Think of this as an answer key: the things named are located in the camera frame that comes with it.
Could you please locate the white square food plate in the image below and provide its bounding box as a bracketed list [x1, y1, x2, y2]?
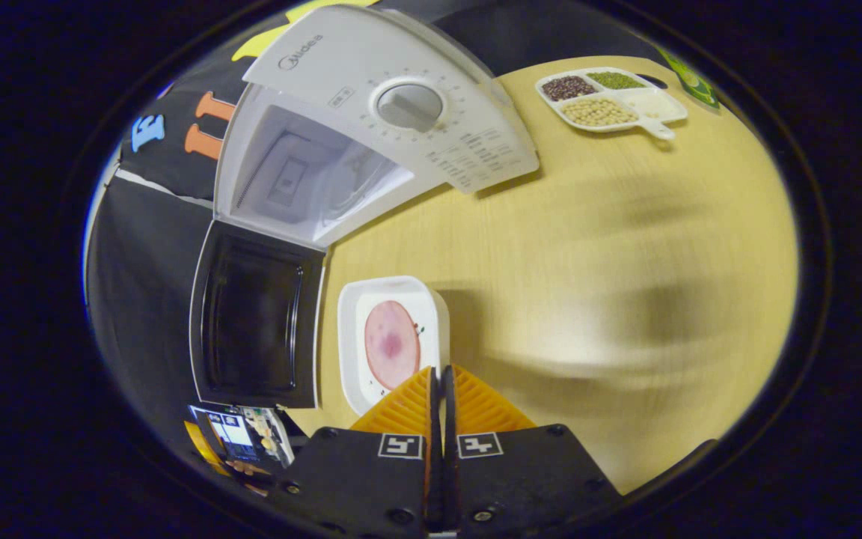
[337, 275, 450, 417]

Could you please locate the white divided dish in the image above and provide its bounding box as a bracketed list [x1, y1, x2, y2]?
[534, 67, 688, 141]

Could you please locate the pile of dark red beans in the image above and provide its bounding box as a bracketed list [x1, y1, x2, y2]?
[542, 76, 599, 103]

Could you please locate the pile of green mung beans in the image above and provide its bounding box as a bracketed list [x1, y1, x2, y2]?
[588, 71, 648, 91]

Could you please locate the white microwave oven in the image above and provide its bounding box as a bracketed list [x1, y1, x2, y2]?
[190, 4, 541, 409]

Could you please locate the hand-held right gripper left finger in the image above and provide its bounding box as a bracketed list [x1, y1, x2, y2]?
[280, 365, 444, 539]

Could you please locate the pile of white grains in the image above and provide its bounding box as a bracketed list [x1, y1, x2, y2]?
[620, 90, 683, 121]

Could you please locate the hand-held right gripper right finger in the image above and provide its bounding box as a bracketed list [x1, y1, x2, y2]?
[442, 365, 623, 539]

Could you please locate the pink ham slice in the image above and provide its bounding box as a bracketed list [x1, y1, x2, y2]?
[364, 300, 422, 392]

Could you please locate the pile of yellow soybeans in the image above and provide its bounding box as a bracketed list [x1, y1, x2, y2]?
[562, 98, 638, 127]

